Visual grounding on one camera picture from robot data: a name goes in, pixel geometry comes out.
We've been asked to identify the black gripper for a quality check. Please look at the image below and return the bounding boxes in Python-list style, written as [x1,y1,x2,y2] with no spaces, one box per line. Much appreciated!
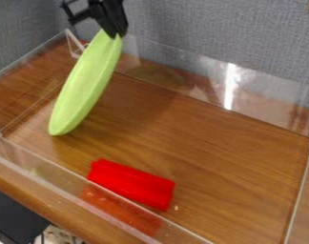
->
[60,0,128,38]

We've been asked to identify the green round plate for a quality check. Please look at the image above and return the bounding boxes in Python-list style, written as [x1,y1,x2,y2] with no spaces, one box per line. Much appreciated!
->
[47,30,123,136]

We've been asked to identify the red cross-shaped bar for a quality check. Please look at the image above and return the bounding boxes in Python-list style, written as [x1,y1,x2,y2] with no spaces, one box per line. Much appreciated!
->
[87,159,175,211]

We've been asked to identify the clear acrylic corner bracket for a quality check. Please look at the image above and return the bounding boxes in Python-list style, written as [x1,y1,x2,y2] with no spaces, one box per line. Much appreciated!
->
[64,29,88,59]

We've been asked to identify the clear acrylic enclosure wall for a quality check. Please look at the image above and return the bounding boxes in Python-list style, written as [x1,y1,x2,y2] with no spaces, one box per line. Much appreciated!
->
[0,32,309,244]

